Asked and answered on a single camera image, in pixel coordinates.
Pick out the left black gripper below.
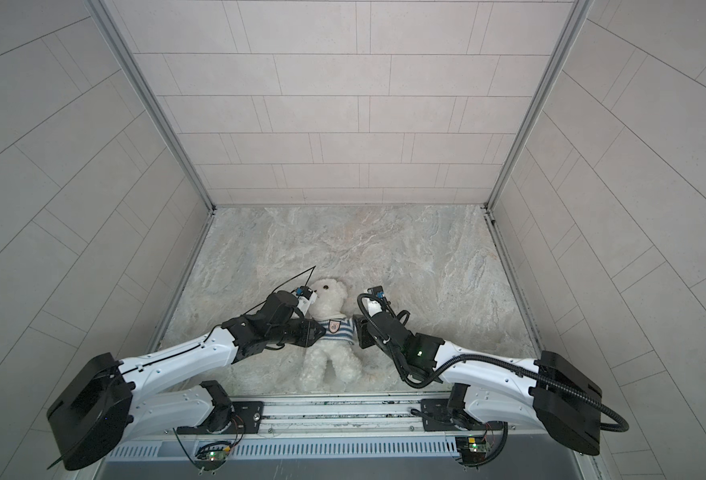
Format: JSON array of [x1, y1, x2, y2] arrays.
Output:
[[266, 318, 331, 349]]

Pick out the blue white striped knit sweater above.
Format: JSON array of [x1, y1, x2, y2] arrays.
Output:
[[317, 317, 357, 345]]

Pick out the white plush teddy bear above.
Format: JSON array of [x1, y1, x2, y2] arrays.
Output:
[[299, 278, 363, 392]]

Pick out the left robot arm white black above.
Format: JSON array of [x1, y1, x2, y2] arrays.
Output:
[[46, 286, 325, 471]]

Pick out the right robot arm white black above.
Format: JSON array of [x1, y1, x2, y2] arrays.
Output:
[[355, 301, 602, 456]]

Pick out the white ventilation grille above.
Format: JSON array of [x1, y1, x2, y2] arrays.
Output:
[[107, 435, 459, 462]]

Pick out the left green circuit board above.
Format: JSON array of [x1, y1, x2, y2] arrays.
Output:
[[196, 440, 234, 471]]

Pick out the green circuit board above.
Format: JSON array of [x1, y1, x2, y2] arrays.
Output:
[[196, 440, 234, 471], [455, 437, 493, 467]]

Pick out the right green circuit board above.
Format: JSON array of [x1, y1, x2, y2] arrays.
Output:
[[455, 437, 493, 467]]

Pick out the right corner aluminium profile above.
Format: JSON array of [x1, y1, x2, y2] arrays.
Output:
[[486, 0, 592, 213]]

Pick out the corner aluminium profile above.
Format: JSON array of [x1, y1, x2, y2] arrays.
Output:
[[486, 0, 592, 213], [84, 0, 216, 215]]

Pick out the left corner aluminium profile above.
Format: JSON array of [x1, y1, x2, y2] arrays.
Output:
[[84, 0, 216, 215]]

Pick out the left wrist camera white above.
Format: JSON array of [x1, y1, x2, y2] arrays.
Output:
[[292, 285, 318, 319]]

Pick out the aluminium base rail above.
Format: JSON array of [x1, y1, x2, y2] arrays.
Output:
[[119, 387, 545, 443]]

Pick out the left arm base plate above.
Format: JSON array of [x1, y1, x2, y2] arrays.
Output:
[[177, 401, 265, 435]]

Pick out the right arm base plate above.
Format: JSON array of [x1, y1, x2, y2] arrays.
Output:
[[410, 398, 506, 433]]

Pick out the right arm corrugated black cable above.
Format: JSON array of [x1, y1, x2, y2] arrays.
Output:
[[355, 292, 630, 433]]

